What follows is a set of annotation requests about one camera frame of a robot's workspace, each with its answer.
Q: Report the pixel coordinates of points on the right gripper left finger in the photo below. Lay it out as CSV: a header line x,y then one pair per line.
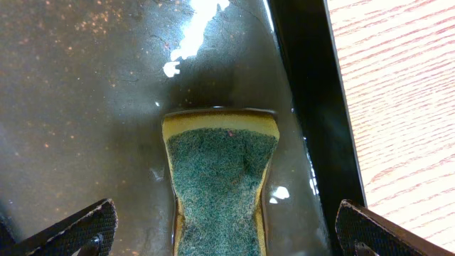
x,y
90,231

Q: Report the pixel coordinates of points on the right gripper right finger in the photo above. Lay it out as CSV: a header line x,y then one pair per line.
x,y
363,232

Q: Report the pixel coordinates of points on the green and yellow sponge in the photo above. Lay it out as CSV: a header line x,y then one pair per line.
x,y
218,162

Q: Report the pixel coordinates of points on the black rectangular water tray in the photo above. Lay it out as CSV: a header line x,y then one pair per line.
x,y
85,86

